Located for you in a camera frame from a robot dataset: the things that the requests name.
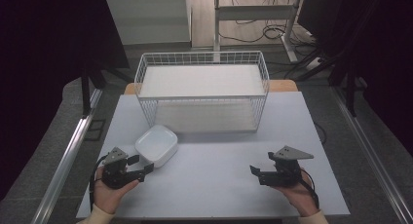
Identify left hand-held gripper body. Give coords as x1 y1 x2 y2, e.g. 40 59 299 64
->
101 146 146 190

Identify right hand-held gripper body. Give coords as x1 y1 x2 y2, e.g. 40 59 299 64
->
258 145 316 188

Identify white square dish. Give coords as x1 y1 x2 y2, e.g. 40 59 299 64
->
133 124 179 169

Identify white wire basket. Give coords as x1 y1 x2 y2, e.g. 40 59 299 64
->
133 50 271 134

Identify person's left hand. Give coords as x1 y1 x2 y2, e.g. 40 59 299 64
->
93 166 141 215

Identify person's right hand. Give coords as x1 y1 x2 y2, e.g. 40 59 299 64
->
272 170 321 218

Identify black metal stand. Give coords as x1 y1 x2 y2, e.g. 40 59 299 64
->
293 50 369 118
79 59 134 119

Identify white power strip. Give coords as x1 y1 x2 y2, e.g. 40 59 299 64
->
305 56 323 71

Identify white cabinet panel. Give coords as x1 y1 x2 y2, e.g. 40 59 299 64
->
105 0 193 47

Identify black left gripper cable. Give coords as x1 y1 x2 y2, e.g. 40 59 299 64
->
89 154 109 213

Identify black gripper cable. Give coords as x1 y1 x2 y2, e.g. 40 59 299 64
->
299 168 321 209
89 154 109 213

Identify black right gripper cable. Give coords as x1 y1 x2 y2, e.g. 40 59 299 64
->
299 168 321 209

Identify aluminium rail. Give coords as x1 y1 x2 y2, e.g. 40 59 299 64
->
29 88 104 224
330 86 413 224

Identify black floor cables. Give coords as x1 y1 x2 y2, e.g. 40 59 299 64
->
217 0 325 81

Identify white desk frame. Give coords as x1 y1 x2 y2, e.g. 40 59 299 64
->
212 0 307 63

